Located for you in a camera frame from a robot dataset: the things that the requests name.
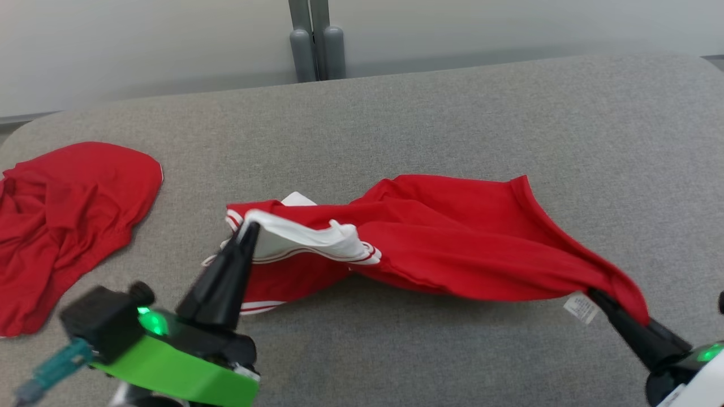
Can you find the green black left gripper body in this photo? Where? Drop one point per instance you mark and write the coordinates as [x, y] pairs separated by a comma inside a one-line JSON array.
[[186, 367]]

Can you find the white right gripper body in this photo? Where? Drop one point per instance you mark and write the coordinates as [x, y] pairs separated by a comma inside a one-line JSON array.
[[690, 379]]

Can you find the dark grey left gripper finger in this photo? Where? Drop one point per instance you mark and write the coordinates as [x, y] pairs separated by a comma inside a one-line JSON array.
[[212, 294], [240, 282]]

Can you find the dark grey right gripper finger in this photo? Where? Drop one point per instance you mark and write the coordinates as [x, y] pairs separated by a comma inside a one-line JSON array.
[[636, 339], [659, 336]]

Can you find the red number 23 jersey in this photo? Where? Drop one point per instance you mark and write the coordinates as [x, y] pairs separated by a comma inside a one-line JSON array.
[[452, 237]]

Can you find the red crumpled shorts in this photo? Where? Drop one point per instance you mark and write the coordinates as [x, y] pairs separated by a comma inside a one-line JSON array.
[[68, 226]]

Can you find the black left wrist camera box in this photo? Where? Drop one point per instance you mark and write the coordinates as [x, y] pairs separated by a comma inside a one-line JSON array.
[[102, 322]]

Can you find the grey partition post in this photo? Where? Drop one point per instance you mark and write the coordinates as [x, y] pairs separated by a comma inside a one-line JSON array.
[[334, 51], [302, 51]]

